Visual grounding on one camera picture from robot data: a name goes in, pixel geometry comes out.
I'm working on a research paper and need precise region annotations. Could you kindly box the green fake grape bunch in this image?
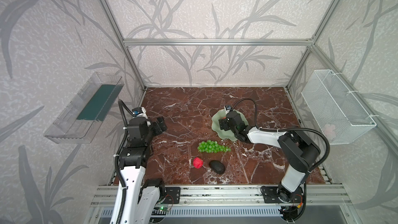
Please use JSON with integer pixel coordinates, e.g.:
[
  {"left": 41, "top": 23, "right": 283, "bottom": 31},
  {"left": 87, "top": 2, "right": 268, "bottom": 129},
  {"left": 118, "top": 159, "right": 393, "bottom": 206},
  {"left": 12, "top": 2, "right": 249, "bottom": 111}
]
[{"left": 198, "top": 140, "right": 231, "bottom": 153}]

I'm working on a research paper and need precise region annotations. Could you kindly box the dark fake avocado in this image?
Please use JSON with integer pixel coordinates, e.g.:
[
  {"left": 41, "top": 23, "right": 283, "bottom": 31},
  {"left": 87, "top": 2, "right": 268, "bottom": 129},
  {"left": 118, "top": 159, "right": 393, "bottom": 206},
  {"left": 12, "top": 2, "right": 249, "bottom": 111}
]
[{"left": 209, "top": 160, "right": 226, "bottom": 174}]

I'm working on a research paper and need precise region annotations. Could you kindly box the red fake apple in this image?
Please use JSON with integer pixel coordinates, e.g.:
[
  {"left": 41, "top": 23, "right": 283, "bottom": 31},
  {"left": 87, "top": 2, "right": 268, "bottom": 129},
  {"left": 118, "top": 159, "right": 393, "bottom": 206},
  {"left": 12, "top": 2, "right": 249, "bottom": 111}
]
[{"left": 193, "top": 157, "right": 204, "bottom": 169}]

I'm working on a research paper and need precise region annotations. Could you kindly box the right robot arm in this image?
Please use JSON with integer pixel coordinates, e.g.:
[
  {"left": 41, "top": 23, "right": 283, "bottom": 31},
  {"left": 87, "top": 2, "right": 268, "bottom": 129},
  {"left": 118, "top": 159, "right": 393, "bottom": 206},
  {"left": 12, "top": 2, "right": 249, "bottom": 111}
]
[{"left": 212, "top": 110, "right": 321, "bottom": 203}]

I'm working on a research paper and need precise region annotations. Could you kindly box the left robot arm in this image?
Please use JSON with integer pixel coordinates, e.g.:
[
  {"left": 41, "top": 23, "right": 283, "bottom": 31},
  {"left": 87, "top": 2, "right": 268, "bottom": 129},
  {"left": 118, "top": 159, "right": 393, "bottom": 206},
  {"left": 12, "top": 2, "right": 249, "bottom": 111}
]
[{"left": 110, "top": 116, "right": 167, "bottom": 224}]

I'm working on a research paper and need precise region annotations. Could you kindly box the light green scalloped fruit bowl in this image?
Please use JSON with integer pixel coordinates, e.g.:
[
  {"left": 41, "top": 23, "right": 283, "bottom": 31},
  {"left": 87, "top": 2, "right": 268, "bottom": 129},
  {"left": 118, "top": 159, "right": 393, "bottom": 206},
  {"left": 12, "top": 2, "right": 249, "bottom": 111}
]
[{"left": 211, "top": 109, "right": 249, "bottom": 141}]

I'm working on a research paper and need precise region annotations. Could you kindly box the green lit circuit board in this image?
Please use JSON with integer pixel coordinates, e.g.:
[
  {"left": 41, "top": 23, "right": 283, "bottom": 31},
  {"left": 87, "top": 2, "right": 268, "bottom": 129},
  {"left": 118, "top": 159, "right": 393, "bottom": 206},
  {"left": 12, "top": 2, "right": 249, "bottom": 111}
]
[{"left": 152, "top": 205, "right": 172, "bottom": 215}]

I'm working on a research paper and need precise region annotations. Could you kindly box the pink object in basket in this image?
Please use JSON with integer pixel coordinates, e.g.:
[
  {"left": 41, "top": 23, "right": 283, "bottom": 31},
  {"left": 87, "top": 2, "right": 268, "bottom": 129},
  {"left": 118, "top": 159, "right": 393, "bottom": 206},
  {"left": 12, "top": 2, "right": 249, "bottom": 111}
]
[{"left": 322, "top": 124, "right": 337, "bottom": 141}]

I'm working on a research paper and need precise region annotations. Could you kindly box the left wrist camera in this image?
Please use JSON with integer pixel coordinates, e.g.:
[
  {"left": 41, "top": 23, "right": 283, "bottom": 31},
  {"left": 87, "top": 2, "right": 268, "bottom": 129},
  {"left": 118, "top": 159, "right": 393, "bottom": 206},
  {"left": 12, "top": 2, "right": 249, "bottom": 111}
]
[{"left": 132, "top": 107, "right": 146, "bottom": 116}]

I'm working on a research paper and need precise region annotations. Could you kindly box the clear plastic wall tray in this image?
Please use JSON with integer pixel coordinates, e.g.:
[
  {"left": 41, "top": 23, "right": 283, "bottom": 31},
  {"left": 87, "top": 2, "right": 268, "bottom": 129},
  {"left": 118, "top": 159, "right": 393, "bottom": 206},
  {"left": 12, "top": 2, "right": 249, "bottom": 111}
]
[{"left": 44, "top": 72, "right": 124, "bottom": 144}]

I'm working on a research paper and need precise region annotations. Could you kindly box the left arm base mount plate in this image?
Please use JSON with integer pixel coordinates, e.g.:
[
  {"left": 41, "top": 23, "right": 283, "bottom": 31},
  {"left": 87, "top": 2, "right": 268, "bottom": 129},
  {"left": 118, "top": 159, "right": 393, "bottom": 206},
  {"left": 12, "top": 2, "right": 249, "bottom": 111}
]
[{"left": 162, "top": 187, "right": 181, "bottom": 204}]

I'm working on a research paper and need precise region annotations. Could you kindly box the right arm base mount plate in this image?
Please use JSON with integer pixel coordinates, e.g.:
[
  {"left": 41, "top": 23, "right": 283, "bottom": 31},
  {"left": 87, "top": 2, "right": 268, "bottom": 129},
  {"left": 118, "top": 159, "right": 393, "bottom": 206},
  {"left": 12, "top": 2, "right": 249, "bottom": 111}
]
[{"left": 260, "top": 185, "right": 304, "bottom": 204}]

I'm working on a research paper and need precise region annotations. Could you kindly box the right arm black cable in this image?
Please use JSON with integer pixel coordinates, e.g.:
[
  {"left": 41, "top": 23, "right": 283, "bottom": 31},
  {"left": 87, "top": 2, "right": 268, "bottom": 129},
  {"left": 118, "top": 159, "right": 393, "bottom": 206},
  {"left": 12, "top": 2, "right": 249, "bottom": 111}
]
[{"left": 231, "top": 97, "right": 331, "bottom": 172}]

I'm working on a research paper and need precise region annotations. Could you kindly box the white wire mesh basket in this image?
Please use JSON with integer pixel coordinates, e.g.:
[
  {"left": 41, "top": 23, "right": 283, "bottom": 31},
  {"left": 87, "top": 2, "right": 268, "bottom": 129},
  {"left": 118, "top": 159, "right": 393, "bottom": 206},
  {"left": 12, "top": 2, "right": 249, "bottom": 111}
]
[{"left": 302, "top": 69, "right": 377, "bottom": 145}]

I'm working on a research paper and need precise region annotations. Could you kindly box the aluminium front rail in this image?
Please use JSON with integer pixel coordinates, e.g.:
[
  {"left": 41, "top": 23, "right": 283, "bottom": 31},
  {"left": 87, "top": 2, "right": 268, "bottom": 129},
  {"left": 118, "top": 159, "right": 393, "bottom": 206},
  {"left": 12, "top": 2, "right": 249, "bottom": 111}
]
[{"left": 90, "top": 184, "right": 352, "bottom": 207}]

